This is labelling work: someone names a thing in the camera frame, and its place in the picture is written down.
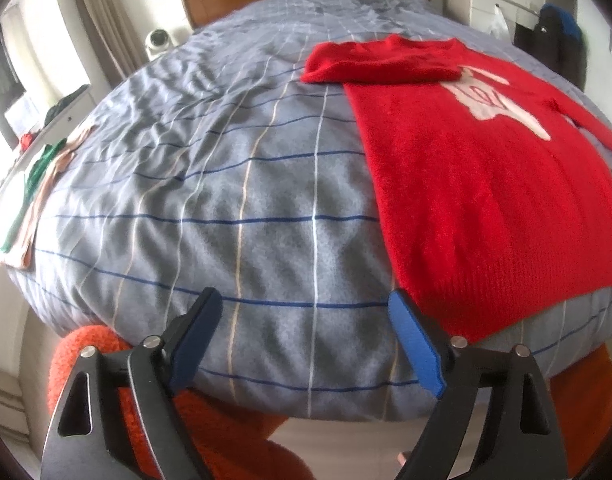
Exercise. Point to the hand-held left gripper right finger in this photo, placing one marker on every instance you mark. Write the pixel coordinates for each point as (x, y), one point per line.
(416, 345)

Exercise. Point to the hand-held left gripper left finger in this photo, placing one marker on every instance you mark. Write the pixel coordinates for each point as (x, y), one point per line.
(198, 345)

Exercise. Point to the red knit sweater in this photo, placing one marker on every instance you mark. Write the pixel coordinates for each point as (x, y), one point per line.
(461, 185)

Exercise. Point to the person's orange fleece trousers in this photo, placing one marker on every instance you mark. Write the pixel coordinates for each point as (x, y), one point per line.
(236, 435)

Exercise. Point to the grey checked blanket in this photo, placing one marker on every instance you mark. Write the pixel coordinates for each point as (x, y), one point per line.
(211, 185)

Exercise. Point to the peach garment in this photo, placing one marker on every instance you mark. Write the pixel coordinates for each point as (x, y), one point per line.
(51, 180)

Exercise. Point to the green and white garment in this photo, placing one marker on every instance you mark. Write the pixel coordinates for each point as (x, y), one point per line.
(38, 167)

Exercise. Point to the white cluttered side desk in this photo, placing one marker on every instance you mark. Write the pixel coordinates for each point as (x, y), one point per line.
(61, 120)

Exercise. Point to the small red object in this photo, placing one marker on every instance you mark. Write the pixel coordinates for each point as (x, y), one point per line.
(28, 140)

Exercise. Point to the dark green cloth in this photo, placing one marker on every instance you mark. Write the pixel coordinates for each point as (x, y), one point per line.
(63, 104)

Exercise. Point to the dark hanging jacket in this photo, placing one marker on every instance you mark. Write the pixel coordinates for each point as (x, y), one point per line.
(551, 55)

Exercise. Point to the white plastic bag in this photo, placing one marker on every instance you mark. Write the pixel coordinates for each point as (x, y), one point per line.
(498, 22)

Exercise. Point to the window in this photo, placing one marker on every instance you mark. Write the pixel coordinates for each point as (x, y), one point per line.
(3, 65)

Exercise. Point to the white dresser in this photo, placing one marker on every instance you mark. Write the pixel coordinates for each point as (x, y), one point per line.
(478, 2)

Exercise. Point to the blue cloth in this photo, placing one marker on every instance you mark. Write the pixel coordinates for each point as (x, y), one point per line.
(566, 25)

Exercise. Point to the beige curtain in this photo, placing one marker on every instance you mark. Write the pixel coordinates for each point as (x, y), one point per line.
(101, 5)

